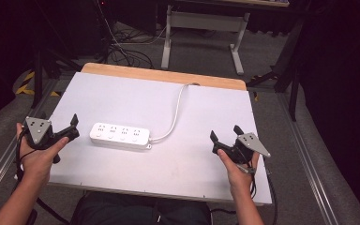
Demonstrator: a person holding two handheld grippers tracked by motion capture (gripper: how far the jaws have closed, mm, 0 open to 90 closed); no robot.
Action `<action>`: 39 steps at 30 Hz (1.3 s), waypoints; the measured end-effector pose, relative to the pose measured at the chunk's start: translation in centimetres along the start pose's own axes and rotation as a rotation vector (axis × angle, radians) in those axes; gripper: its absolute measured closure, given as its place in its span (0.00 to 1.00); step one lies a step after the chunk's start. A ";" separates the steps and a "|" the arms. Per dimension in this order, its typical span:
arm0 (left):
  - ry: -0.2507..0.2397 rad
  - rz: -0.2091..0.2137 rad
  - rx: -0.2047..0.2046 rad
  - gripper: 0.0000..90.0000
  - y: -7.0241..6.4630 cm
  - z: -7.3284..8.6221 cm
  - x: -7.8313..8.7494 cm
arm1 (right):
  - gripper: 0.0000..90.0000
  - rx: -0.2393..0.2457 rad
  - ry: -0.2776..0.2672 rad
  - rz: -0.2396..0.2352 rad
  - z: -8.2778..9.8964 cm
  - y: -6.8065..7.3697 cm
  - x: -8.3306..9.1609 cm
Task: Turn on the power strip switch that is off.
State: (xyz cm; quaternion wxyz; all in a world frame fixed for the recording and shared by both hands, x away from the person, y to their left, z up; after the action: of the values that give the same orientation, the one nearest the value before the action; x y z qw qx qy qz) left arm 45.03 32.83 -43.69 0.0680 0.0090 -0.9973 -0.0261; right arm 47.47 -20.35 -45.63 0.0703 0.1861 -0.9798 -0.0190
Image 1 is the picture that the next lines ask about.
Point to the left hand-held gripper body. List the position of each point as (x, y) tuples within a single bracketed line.
[(38, 129)]

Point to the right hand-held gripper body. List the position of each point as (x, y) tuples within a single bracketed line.
[(250, 143)]

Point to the white power strip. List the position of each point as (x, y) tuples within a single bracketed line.
[(118, 136)]

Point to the person's left hand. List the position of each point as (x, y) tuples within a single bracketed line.
[(37, 162)]

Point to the person's right hand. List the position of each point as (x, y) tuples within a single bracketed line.
[(239, 176)]

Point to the black metal stand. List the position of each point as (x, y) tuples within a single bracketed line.
[(38, 78), (293, 78)]

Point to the white board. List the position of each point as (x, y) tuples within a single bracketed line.
[(168, 175)]

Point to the person's dark trousers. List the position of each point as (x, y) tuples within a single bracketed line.
[(137, 209)]

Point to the aluminium rail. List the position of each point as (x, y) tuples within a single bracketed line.
[(0, 175), (309, 162)]

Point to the white metal desk frame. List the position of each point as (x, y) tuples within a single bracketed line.
[(200, 20)]

